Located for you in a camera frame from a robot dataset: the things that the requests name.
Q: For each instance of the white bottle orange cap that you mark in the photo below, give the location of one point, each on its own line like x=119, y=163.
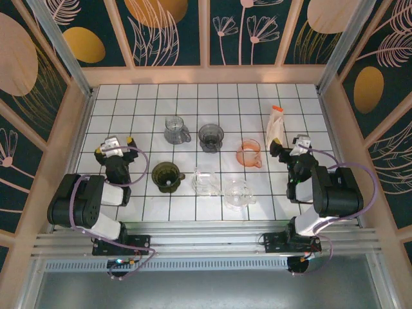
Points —
x=275, y=128

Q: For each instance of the light grey translucent dripper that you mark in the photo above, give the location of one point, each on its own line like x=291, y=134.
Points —
x=174, y=132

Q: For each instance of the clear round dripper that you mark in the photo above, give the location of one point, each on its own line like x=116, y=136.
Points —
x=238, y=196

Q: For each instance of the clear ribbed dripper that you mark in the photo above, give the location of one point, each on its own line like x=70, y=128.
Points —
x=202, y=185

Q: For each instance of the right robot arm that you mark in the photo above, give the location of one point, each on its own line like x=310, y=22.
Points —
x=338, y=196

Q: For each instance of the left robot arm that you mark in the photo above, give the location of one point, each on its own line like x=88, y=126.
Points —
x=77, y=199

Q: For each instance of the orange translucent dripper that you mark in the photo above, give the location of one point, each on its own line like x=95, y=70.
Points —
x=254, y=161

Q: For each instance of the olive green dripper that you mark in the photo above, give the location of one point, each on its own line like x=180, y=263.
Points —
x=164, y=175

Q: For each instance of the dark grey dripper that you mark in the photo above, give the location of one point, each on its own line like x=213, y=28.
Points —
x=210, y=135

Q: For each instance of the small circuit board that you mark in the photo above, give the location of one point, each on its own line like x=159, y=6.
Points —
x=120, y=261

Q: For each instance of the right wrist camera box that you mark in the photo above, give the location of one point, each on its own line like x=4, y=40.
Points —
x=302, y=143

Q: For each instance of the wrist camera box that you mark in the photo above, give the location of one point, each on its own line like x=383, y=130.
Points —
x=111, y=145
x=302, y=143

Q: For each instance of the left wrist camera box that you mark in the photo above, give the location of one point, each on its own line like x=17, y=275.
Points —
x=111, y=145

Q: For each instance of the aluminium side rail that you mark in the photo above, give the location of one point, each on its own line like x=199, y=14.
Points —
x=338, y=154
x=75, y=161

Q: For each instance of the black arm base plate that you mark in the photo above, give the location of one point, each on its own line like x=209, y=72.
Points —
x=273, y=241
x=141, y=243

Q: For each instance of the aluminium corner post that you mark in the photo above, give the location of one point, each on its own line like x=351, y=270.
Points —
x=64, y=54
x=344, y=42

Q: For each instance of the aluminium front rail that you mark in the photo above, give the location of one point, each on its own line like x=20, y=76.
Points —
x=206, y=239

